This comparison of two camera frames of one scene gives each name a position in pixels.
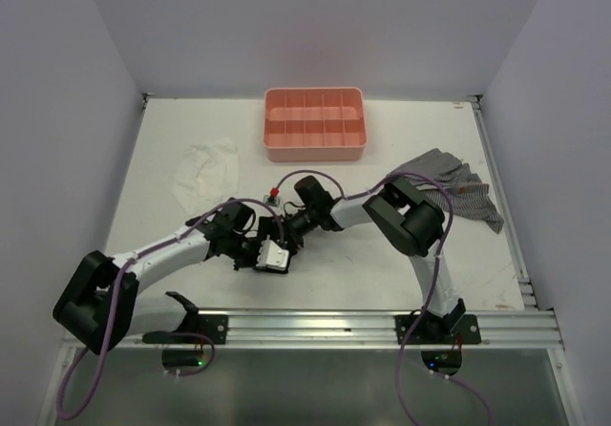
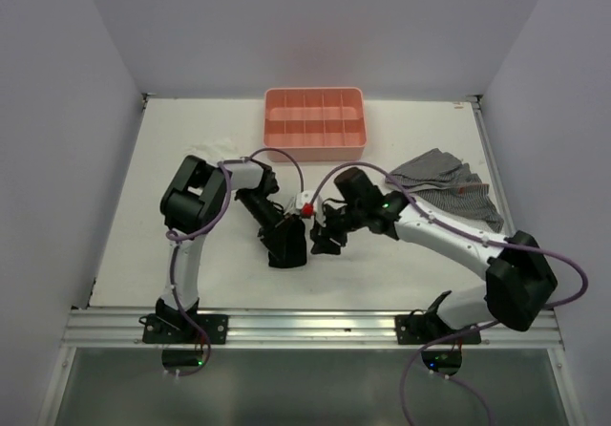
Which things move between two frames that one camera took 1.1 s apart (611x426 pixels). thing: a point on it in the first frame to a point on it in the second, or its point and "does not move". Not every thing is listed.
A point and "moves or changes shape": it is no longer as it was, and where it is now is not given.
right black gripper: (294, 238) to (319, 233)
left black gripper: (238, 265) to (276, 230)
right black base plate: (432, 330) does not move
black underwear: (251, 248) moves or changes shape
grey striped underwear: (442, 178) does not move
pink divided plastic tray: (315, 124) does not move
